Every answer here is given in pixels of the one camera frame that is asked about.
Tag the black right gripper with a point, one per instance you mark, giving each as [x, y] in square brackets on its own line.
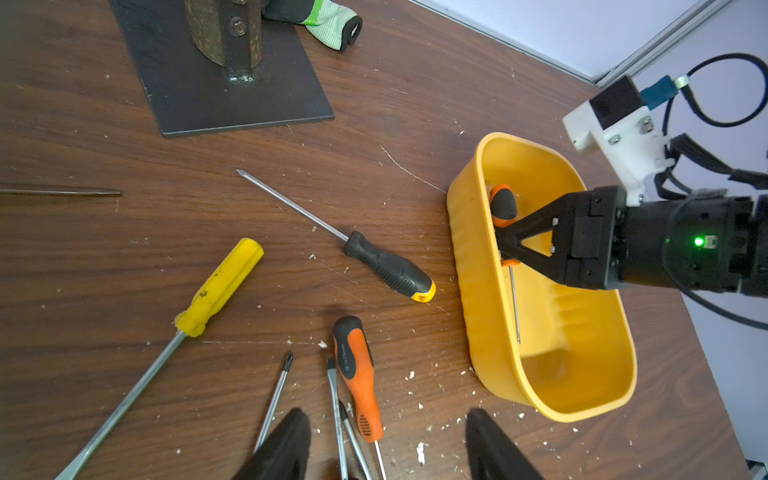
[583, 226]

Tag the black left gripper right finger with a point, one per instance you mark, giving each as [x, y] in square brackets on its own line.
[491, 453]

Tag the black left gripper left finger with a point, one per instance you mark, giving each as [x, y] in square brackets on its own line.
[284, 454]

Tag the small orange black screwdriver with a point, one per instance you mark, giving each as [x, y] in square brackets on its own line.
[504, 213]

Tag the green black screwdriver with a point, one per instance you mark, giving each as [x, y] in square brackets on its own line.
[263, 433]

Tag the large orange black screwdriver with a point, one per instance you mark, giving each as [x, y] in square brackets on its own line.
[355, 363]

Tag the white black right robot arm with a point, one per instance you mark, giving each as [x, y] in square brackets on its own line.
[710, 243]

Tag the black yellow-striped screwdriver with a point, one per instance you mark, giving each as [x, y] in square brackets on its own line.
[332, 378]

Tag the yellow plastic storage box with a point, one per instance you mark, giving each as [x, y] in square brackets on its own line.
[567, 352]

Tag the black screwdriver yellow cap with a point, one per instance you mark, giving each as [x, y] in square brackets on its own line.
[398, 273]

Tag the black yellow stubby screwdriver far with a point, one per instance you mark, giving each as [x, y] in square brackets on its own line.
[59, 192]

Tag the black green work glove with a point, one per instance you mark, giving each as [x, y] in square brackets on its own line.
[334, 25]

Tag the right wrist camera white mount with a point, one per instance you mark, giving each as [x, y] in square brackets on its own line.
[618, 123]

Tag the yellow handle flat screwdriver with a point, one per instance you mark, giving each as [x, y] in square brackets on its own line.
[210, 298]

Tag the dark metal tree base plate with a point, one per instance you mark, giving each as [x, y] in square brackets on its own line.
[190, 94]

